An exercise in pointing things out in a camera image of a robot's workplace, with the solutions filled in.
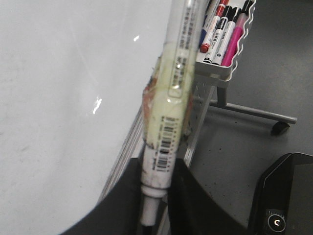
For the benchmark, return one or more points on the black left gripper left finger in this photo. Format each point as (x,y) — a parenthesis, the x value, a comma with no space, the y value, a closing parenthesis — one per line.
(118,213)

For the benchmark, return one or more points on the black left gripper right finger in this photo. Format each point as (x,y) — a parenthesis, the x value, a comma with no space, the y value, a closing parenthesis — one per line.
(192,211)

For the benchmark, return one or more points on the black robot base with indicator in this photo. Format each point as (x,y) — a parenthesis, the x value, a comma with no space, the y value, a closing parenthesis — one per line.
(283,198)

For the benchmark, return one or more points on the grey stand leg with caster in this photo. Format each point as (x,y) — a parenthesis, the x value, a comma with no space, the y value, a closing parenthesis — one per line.
(282,122)

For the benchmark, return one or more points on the white marker tray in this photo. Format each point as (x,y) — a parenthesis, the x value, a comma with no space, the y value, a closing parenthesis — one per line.
(224,73)

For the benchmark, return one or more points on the black capped marker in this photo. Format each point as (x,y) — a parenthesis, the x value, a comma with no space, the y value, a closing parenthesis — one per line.
(226,36)
(217,35)

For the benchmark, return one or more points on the pink marker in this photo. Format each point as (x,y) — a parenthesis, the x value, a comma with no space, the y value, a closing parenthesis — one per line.
(237,33)

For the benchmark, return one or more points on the red capped marker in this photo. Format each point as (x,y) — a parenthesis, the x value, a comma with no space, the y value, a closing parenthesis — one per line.
(212,27)

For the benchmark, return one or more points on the blue capped marker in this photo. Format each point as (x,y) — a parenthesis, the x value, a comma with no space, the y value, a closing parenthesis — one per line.
(210,12)

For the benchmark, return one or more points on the white whiteboard with aluminium frame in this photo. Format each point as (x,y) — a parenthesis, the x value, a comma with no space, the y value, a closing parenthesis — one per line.
(72,74)

